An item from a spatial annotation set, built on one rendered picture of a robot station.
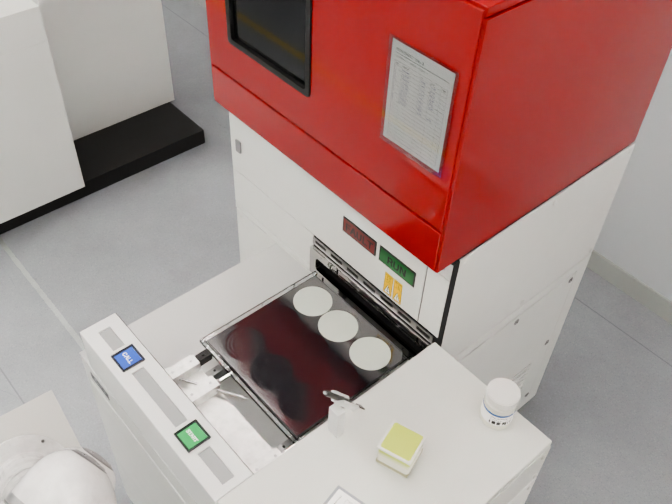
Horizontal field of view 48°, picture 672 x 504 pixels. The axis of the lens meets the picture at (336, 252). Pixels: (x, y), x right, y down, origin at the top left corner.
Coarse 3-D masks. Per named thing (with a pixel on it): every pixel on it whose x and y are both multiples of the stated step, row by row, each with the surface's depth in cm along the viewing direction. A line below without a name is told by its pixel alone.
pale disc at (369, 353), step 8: (352, 344) 183; (360, 344) 184; (368, 344) 184; (376, 344) 184; (384, 344) 184; (352, 352) 182; (360, 352) 182; (368, 352) 182; (376, 352) 182; (384, 352) 182; (352, 360) 180; (360, 360) 180; (368, 360) 180; (376, 360) 180; (384, 360) 180; (368, 368) 179; (376, 368) 179
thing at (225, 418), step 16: (192, 384) 176; (208, 400) 173; (224, 400) 173; (208, 416) 170; (224, 416) 170; (240, 416) 170; (224, 432) 167; (240, 432) 167; (256, 432) 167; (240, 448) 164; (256, 448) 165
